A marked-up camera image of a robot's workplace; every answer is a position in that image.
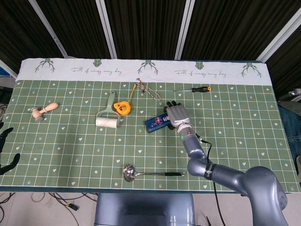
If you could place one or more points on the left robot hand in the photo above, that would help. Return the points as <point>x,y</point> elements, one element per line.
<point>2,139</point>

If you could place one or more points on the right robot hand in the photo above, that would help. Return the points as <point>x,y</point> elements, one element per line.
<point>178,115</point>

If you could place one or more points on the blue glasses case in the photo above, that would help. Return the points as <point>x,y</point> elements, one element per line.
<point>156,123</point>

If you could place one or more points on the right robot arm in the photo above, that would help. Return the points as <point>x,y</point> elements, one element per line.
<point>195,146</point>

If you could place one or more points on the black orange screwdriver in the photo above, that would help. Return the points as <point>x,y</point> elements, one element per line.
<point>200,89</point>

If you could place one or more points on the yellow tape measure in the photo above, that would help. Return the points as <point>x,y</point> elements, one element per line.
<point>121,108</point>

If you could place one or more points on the green grid tablecloth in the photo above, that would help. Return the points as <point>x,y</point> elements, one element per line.
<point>70,146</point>

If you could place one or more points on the green lint roller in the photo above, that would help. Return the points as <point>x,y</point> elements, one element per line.
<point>106,122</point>

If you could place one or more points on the stainless steel ladle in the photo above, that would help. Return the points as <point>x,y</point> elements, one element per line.
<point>129,173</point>

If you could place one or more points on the blue-grey robot torso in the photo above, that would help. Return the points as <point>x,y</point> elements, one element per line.
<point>143,209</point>

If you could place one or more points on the person in jeans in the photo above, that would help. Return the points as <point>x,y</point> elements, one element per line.
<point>291,117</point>

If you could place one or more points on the white partition post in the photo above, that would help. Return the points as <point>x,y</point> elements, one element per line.
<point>105,28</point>
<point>184,28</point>
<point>47,27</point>
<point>279,37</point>

